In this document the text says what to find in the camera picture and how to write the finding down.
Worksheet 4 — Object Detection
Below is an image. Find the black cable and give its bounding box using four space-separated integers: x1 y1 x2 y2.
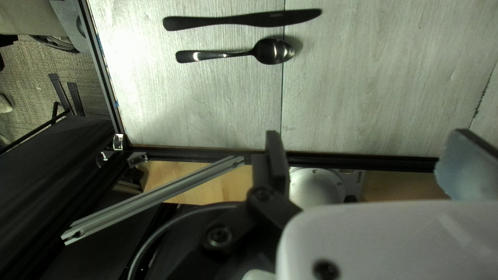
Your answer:
126 201 251 280

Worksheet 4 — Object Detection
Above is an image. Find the black knife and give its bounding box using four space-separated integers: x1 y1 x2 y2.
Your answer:
162 8 323 32

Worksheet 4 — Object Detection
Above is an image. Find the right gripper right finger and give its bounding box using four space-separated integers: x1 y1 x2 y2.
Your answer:
433 128 498 201

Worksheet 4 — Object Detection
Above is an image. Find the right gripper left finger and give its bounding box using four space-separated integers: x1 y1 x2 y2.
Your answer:
202 130 303 254

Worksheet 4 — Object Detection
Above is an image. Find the black spoon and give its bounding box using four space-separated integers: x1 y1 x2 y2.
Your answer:
175 37 296 65

